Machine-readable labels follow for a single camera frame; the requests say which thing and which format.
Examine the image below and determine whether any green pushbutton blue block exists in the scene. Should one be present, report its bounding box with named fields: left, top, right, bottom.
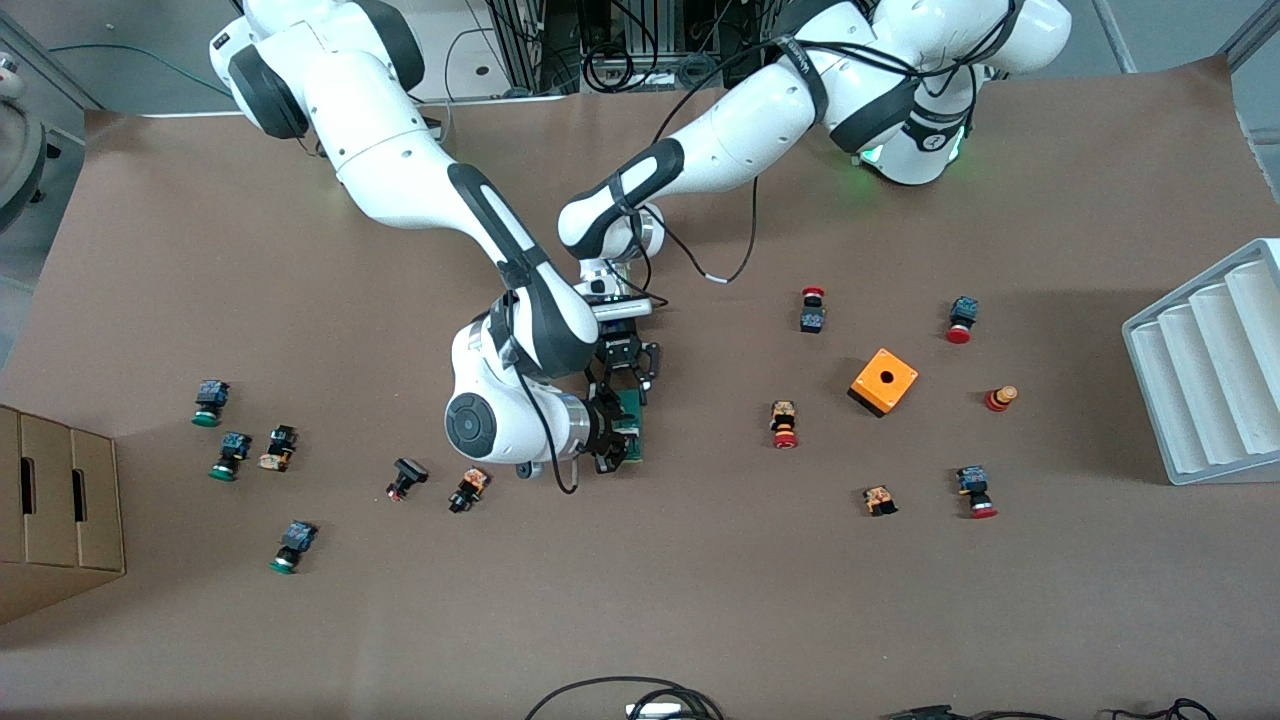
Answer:
left=192, top=380, right=232, bottom=429
left=209, top=431, right=253, bottom=483
left=269, top=520, right=319, bottom=576

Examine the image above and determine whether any aluminium equipment rack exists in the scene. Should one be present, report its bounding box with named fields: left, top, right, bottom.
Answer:
left=490, top=0, right=816, bottom=93

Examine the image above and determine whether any large slotted cardboard box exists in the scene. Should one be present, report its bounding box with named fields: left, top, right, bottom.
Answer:
left=0, top=405, right=127, bottom=626

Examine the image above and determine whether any white ribbed tray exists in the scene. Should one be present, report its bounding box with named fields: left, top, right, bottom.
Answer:
left=1122, top=238, right=1280, bottom=487

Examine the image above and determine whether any white grey machine part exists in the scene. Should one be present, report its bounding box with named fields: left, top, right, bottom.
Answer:
left=0, top=50, right=51, bottom=236

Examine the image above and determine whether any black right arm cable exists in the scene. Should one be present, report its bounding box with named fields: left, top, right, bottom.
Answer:
left=505, top=290, right=583, bottom=496

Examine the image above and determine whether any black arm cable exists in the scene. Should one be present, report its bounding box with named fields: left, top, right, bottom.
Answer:
left=505, top=290, right=583, bottom=496
left=655, top=100, right=759, bottom=286

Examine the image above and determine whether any black knob switch orange block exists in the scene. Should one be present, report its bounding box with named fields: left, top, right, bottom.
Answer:
left=448, top=466, right=491, bottom=515

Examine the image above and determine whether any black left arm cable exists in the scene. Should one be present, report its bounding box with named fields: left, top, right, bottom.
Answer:
left=655, top=100, right=759, bottom=286

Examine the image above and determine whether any black pushbutton switch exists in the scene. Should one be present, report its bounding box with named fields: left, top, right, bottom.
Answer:
left=386, top=457, right=430, bottom=502

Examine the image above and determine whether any black looped cable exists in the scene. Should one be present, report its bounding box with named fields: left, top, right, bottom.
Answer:
left=524, top=676, right=725, bottom=720

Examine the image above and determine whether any orange button enclosure box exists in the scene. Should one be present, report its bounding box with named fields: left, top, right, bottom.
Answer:
left=848, top=347, right=920, bottom=419

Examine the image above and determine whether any teal cable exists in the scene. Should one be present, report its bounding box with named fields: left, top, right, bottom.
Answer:
left=50, top=44, right=234, bottom=101

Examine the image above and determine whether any black cable tangle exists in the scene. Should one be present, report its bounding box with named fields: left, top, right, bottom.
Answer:
left=1110, top=698, right=1219, bottom=720

